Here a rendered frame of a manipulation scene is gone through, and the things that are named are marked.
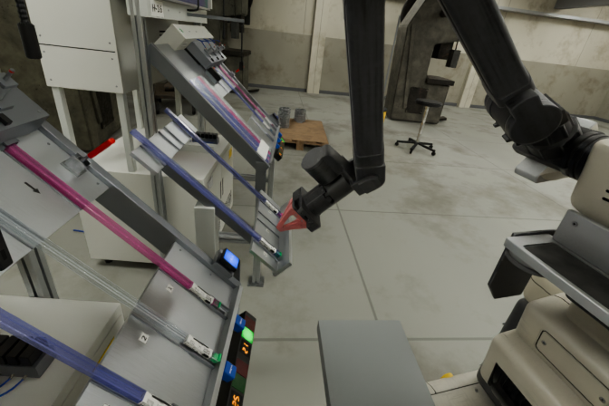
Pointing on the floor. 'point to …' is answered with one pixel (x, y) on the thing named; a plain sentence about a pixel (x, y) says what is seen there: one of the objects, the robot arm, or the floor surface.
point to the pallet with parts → (301, 129)
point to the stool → (422, 125)
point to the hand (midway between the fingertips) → (280, 227)
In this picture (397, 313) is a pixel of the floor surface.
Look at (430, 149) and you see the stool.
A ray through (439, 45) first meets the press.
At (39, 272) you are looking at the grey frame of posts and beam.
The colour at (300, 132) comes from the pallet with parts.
